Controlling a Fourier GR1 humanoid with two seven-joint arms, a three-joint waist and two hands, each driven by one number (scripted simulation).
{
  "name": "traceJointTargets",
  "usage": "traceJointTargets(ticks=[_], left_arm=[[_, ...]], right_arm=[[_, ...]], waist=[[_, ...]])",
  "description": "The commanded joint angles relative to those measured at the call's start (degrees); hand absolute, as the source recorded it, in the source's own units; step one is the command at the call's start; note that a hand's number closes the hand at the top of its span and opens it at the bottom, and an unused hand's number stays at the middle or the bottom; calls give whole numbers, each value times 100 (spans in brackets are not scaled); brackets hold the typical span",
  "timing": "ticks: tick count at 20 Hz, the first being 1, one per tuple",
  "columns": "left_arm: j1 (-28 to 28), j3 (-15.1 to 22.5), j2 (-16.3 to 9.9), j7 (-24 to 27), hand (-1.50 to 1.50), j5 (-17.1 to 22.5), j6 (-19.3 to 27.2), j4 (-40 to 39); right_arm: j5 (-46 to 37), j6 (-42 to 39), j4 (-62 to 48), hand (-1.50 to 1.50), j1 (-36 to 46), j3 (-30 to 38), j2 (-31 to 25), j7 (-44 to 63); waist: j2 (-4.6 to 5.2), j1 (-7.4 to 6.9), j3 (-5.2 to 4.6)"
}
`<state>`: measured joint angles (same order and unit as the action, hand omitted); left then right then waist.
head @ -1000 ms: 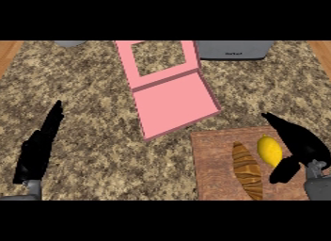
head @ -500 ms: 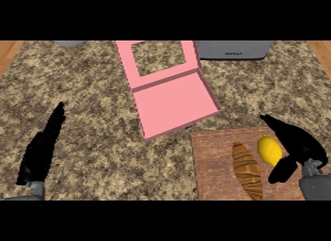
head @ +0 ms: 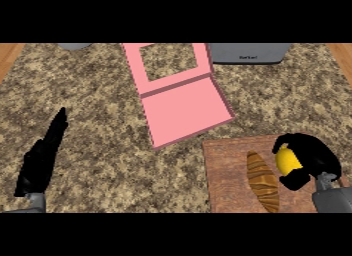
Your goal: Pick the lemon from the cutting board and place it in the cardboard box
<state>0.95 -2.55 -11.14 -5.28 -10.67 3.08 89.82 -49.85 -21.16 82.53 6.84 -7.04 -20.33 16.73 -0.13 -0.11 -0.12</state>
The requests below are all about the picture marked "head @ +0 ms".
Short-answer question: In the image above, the yellow lemon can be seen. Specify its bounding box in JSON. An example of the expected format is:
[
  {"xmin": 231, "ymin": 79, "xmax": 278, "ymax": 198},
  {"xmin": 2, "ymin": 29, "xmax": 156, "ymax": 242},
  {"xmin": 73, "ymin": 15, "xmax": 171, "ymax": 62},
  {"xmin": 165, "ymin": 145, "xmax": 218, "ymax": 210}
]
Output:
[{"xmin": 275, "ymin": 143, "xmax": 305, "ymax": 177}]

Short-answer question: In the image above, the brown croissant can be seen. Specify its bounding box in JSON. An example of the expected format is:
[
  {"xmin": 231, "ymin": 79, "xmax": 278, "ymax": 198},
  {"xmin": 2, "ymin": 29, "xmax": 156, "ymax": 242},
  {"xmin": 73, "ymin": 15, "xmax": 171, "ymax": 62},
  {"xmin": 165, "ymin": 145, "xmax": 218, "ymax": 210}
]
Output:
[{"xmin": 246, "ymin": 150, "xmax": 283, "ymax": 213}]

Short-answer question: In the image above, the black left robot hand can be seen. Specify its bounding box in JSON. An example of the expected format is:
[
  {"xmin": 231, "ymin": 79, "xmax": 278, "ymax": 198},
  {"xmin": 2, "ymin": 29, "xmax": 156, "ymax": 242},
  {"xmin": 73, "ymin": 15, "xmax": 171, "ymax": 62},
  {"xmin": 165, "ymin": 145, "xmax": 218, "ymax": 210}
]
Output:
[{"xmin": 13, "ymin": 106, "xmax": 70, "ymax": 198}]

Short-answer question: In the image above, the pink open box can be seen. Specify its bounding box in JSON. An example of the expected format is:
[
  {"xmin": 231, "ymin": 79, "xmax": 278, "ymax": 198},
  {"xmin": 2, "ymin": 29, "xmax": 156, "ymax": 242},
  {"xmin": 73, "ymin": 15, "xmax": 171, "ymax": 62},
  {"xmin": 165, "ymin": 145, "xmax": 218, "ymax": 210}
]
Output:
[{"xmin": 120, "ymin": 43, "xmax": 237, "ymax": 151}]

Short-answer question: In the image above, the grey round object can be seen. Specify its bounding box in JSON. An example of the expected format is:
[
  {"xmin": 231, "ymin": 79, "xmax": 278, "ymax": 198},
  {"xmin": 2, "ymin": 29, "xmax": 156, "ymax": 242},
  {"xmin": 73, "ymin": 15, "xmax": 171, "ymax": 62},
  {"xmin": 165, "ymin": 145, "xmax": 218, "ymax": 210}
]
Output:
[{"xmin": 57, "ymin": 43, "xmax": 94, "ymax": 52}]

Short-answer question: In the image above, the grey appliance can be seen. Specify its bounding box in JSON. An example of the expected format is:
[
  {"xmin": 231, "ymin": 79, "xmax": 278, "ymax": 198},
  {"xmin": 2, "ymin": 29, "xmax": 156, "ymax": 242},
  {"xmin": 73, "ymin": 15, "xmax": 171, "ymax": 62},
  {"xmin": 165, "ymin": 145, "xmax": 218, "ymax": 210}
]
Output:
[{"xmin": 206, "ymin": 43, "xmax": 295, "ymax": 66}]

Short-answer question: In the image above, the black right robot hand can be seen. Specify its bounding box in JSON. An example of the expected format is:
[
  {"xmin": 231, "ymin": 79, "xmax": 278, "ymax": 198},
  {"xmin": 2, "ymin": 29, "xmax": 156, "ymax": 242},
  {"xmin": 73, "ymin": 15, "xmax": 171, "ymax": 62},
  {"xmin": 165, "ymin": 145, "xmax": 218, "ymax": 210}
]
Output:
[{"xmin": 271, "ymin": 132, "xmax": 343, "ymax": 192}]

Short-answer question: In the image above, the brown wooden cutting board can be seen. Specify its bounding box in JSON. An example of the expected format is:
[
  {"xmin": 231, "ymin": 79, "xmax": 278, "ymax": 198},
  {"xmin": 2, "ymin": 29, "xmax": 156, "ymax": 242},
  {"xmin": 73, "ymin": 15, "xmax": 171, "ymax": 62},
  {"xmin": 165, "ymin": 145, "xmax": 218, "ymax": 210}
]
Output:
[{"xmin": 202, "ymin": 134, "xmax": 352, "ymax": 214}]

